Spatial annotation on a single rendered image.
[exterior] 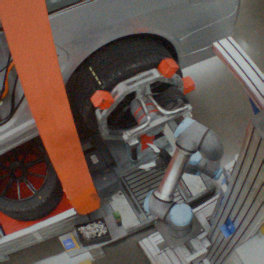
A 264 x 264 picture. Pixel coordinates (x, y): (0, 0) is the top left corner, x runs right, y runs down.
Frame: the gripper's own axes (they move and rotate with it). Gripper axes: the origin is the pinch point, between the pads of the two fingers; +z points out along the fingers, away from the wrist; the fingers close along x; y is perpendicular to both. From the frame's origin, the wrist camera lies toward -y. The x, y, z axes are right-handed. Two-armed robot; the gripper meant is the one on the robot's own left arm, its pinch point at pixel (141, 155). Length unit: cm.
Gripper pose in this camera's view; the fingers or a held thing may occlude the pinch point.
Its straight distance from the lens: 269.1
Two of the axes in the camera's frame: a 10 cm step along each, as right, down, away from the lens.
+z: -9.5, -2.3, 1.9
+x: 2.9, -8.4, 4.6
